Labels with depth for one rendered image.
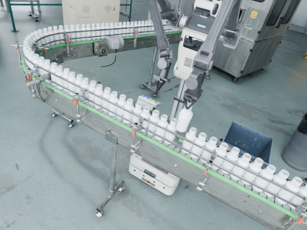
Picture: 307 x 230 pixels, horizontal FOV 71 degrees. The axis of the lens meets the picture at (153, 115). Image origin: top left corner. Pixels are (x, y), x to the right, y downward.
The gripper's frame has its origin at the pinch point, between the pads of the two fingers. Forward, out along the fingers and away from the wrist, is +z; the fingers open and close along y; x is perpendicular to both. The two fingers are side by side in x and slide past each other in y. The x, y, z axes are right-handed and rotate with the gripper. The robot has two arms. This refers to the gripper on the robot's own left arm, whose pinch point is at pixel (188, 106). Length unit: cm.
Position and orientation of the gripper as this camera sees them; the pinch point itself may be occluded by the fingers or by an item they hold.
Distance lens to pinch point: 112.9
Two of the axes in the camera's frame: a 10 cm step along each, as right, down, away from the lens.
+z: -1.7, 7.9, 5.9
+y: 4.9, -4.5, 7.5
